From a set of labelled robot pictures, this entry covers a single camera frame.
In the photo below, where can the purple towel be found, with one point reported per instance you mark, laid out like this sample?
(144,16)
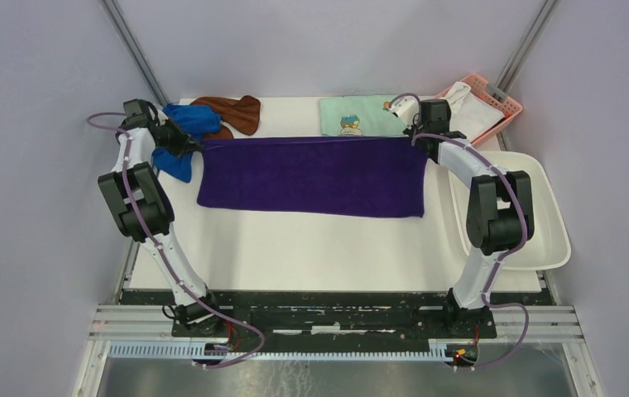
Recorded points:
(371,177)

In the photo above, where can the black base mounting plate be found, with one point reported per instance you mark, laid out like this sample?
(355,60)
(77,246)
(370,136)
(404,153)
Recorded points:
(327,322)

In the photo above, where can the white cloth in basket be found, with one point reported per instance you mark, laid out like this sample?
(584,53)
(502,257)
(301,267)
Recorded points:
(470,115)

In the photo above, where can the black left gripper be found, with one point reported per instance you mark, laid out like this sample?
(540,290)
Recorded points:
(184,143)

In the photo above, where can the blue towel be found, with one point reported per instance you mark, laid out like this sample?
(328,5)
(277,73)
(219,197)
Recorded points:
(196,121)

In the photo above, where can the mint green cartoon towel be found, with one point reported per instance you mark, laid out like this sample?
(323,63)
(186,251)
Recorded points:
(358,116)

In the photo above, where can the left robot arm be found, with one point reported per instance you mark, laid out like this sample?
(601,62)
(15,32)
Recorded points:
(141,208)

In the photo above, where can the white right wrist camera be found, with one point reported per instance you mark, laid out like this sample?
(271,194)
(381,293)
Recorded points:
(404,109)

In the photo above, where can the aluminium frame rail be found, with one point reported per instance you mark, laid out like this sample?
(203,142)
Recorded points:
(548,324)

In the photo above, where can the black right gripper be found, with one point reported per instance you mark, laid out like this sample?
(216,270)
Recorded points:
(413,129)

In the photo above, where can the brown towel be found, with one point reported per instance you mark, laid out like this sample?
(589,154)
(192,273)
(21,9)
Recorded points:
(241,115)

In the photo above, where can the pink plastic basket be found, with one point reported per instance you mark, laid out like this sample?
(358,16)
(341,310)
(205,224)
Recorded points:
(492,95)

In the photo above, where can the white plastic tub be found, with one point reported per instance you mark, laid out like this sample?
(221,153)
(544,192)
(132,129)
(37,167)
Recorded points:
(547,249)

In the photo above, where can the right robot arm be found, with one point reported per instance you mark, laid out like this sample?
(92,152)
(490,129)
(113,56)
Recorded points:
(499,219)

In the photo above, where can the white slotted cable duct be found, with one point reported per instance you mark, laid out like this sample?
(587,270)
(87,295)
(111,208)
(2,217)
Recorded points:
(200,351)

